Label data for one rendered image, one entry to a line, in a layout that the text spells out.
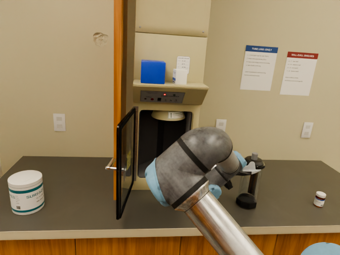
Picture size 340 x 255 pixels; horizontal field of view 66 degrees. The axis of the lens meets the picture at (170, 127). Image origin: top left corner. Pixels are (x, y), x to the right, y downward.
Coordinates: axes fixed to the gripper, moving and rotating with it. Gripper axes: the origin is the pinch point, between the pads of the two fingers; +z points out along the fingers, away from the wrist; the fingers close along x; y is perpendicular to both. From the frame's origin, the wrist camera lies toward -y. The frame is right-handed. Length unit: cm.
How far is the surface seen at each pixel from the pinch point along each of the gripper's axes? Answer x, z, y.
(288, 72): 43, 56, 39
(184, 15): 21, -29, 66
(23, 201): 19, -99, -10
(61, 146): 80, -85, -12
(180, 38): 22, -30, 56
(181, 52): 21, -30, 51
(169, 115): 24.5, -33.4, 20.7
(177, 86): 11, -36, 37
